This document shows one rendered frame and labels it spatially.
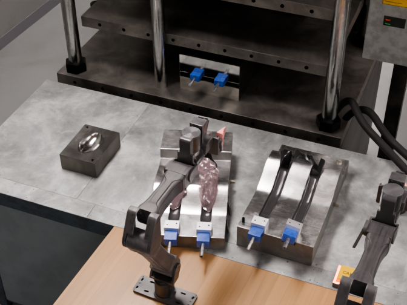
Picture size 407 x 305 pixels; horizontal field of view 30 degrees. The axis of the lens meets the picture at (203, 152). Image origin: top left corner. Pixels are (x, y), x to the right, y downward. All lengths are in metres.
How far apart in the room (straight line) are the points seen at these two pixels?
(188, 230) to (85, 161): 0.52
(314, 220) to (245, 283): 0.32
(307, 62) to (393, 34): 0.34
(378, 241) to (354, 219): 0.68
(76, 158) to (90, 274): 0.52
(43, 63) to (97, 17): 1.73
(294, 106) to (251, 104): 0.18
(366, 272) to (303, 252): 0.57
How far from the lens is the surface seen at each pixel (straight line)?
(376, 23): 2.95
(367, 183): 2.86
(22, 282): 3.32
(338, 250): 2.60
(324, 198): 2.63
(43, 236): 3.01
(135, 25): 3.27
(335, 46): 2.88
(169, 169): 2.21
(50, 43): 5.24
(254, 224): 2.50
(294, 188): 2.65
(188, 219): 2.59
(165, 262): 2.28
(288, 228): 2.47
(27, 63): 5.06
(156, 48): 3.20
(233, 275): 2.49
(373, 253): 2.01
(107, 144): 2.89
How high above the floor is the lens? 2.67
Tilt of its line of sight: 40 degrees down
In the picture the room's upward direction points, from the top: 1 degrees counter-clockwise
